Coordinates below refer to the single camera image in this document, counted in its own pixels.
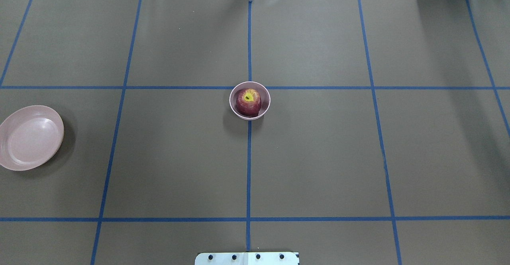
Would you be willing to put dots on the white camera mast with base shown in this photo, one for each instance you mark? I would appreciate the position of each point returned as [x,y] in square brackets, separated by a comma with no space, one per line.
[248,258]

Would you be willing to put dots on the pink bowl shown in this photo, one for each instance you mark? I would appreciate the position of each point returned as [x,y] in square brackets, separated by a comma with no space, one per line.
[264,93]

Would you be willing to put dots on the red apple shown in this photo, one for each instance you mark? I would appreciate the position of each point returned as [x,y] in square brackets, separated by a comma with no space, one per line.
[248,102]

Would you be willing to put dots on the pink plate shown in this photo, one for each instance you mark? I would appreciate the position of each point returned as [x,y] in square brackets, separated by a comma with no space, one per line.
[30,137]

